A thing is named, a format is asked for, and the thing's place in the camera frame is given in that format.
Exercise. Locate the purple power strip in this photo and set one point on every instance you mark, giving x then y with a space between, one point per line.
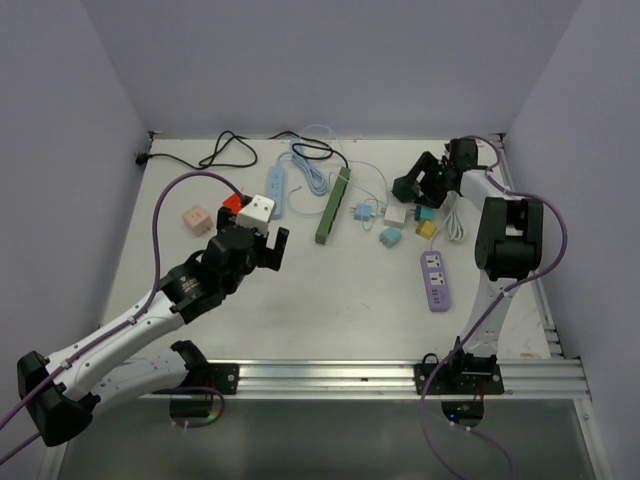
435 281

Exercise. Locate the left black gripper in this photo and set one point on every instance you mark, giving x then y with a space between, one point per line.
272 255

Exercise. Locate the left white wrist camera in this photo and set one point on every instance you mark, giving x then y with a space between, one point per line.
257 214

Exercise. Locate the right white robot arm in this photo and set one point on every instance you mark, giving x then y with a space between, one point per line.
508 248

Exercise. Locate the green cube socket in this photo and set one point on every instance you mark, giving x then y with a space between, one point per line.
405 190

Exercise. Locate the white Honor charger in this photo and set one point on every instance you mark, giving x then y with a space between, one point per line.
395 216

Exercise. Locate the green power strip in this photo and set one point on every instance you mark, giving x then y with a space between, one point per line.
332 206

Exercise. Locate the yellow charger plug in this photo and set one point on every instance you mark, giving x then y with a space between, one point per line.
426 229

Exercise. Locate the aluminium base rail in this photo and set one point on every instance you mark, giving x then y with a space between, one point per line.
305 380

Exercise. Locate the right black mount plate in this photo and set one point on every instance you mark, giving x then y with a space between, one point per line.
468 374

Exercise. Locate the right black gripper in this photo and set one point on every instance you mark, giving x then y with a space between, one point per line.
428 164

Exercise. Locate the black mount plate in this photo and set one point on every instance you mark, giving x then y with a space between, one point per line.
468 374
223 377

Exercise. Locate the small blue charger plug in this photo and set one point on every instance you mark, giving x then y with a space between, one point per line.
362 212

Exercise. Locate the pink cube socket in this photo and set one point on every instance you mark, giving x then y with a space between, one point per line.
197 220

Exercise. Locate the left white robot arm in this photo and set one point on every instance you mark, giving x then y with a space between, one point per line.
176 300

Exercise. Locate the red cube socket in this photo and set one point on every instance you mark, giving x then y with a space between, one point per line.
235 202

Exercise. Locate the left black mount plate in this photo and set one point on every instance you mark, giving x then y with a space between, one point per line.
223 377

